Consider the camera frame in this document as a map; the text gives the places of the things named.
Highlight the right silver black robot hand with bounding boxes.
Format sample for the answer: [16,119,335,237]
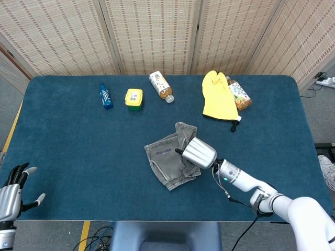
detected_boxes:
[174,137,218,169]

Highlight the white sneaker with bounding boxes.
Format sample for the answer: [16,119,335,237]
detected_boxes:
[317,154,335,191]

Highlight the black floor cables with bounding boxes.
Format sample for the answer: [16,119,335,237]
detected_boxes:
[68,221,116,251]

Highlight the yellow floor tape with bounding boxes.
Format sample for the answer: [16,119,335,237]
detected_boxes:
[0,100,24,157]

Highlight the white power strip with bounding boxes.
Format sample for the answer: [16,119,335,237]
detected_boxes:
[315,76,335,88]

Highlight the tea bottle with white cap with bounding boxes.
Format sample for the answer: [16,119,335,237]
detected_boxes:
[149,71,175,104]

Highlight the grey shorts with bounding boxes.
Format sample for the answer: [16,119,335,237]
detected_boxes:
[144,121,202,191]

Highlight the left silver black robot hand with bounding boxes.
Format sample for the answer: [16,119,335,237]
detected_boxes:
[0,162,46,223]

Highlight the tea bottle with colourful label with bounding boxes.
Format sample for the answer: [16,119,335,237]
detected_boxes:
[225,76,253,112]

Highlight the woven folding screen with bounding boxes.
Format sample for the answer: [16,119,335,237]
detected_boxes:
[0,0,335,93]

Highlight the black metal frame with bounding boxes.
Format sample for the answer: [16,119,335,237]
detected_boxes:
[315,142,335,161]

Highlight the yellow oven mitt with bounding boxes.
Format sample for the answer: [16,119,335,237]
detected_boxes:
[202,70,242,132]

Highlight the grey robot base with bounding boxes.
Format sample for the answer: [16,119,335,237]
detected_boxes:
[109,221,223,251]

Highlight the blue patterned bottle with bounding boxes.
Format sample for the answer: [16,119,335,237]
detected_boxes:
[99,82,114,110]

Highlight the yellow green lidded box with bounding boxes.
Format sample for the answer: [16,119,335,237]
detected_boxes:
[124,88,144,111]

